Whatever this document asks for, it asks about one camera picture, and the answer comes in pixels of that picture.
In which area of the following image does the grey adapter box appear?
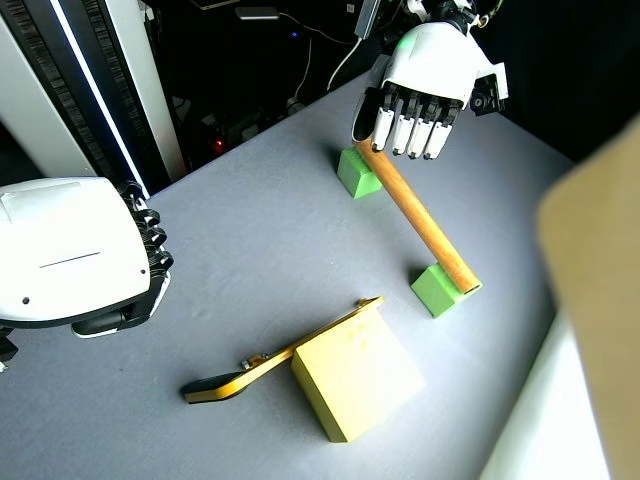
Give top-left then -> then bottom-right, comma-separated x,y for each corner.
353,0 -> 380,39

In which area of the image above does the thick white cable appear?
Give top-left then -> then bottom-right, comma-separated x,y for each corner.
325,35 -> 364,92

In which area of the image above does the blurred white panel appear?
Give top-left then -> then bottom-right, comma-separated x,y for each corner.
479,309 -> 614,480

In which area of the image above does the blurred brown cardboard panel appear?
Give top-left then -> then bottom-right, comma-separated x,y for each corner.
537,112 -> 640,480

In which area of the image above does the yellow hacksaw with black handle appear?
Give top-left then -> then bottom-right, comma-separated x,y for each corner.
181,295 -> 385,405

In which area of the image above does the green support block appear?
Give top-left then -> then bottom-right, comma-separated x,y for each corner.
336,147 -> 384,200
409,263 -> 484,320

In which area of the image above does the yellow foam block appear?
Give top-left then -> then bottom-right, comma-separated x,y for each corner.
290,307 -> 427,444

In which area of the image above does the thin white cable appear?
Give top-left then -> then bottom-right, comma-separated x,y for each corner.
277,12 -> 359,104

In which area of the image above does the white frame with black strips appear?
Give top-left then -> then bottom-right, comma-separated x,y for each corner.
0,0 -> 187,199

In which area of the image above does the grey hub device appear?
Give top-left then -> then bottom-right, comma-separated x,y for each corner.
234,5 -> 281,21

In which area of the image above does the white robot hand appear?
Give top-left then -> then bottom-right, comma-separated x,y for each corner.
351,22 -> 495,161
0,177 -> 175,339

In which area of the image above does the brown wooden dowel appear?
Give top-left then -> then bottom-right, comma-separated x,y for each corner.
352,141 -> 484,294

